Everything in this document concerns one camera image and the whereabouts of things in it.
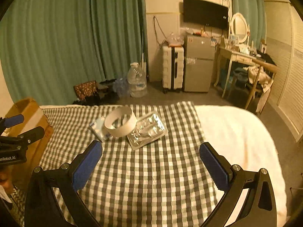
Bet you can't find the silver mini fridge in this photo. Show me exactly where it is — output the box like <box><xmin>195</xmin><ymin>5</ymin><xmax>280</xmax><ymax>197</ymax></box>
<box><xmin>184</xmin><ymin>35</ymin><xmax>215</xmax><ymax>93</ymax></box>

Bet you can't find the patterned brown bag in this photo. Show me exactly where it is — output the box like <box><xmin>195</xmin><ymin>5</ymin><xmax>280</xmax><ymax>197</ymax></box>
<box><xmin>73</xmin><ymin>80</ymin><xmax>97</xmax><ymax>101</ymax></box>

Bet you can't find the large green curtain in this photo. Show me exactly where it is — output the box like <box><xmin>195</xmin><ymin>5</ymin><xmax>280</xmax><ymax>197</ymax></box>
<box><xmin>1</xmin><ymin>0</ymin><xmax>147</xmax><ymax>105</ymax></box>

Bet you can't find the white bed mattress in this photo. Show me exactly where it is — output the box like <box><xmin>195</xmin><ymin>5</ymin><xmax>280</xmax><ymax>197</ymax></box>
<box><xmin>194</xmin><ymin>105</ymin><xmax>287</xmax><ymax>226</ymax></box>

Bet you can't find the silver foil blister pack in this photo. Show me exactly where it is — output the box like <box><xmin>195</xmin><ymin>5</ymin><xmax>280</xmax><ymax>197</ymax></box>
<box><xmin>127</xmin><ymin>111</ymin><xmax>168</xmax><ymax>151</ymax></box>

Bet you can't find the large clear water jug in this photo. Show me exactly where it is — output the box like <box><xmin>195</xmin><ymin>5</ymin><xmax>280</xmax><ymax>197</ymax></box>
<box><xmin>127</xmin><ymin>63</ymin><xmax>147</xmax><ymax>98</ymax></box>

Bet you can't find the cardboard box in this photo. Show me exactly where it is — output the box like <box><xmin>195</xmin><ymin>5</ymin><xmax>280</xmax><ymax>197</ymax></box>
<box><xmin>5</xmin><ymin>98</ymin><xmax>54</xmax><ymax>192</ymax></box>

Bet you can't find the wooden chair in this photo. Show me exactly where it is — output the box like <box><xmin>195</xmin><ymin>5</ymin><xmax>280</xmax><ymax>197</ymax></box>
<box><xmin>245</xmin><ymin>59</ymin><xmax>278</xmax><ymax>114</ymax></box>

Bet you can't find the white tape ring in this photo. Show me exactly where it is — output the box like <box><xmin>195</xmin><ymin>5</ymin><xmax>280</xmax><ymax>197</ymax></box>
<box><xmin>103</xmin><ymin>106</ymin><xmax>138</xmax><ymax>138</ymax></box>

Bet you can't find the white dressing table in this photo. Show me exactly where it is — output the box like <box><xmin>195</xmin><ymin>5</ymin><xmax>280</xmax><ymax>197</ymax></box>
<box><xmin>214</xmin><ymin>46</ymin><xmax>257</xmax><ymax>98</ymax></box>

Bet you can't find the blue white tissue pack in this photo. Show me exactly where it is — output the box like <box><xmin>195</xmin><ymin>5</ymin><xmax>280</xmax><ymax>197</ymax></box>
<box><xmin>89</xmin><ymin>116</ymin><xmax>111</xmax><ymax>142</ymax></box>

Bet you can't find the white suitcase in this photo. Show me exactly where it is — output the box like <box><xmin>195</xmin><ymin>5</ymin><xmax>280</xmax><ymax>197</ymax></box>
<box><xmin>162</xmin><ymin>46</ymin><xmax>184</xmax><ymax>93</ymax></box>

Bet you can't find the oval white vanity mirror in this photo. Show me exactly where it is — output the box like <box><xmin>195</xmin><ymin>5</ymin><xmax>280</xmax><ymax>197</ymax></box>
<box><xmin>230</xmin><ymin>12</ymin><xmax>250</xmax><ymax>45</ymax></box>

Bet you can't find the pack of water bottles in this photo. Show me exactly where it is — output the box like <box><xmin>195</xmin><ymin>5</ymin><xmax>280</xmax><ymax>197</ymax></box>
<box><xmin>113</xmin><ymin>78</ymin><xmax>130</xmax><ymax>98</ymax></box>

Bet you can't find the right green curtain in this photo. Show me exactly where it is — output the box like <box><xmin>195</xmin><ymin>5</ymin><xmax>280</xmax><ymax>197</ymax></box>
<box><xmin>232</xmin><ymin>0</ymin><xmax>266</xmax><ymax>48</ymax></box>

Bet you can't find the black wall television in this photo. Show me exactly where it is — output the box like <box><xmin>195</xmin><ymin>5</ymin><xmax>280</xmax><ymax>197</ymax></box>
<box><xmin>183</xmin><ymin>0</ymin><xmax>229</xmax><ymax>30</ymax></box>

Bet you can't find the person's left hand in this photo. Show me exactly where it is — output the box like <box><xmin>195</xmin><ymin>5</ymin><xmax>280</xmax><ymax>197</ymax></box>
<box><xmin>0</xmin><ymin>166</ymin><xmax>14</xmax><ymax>194</ymax></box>

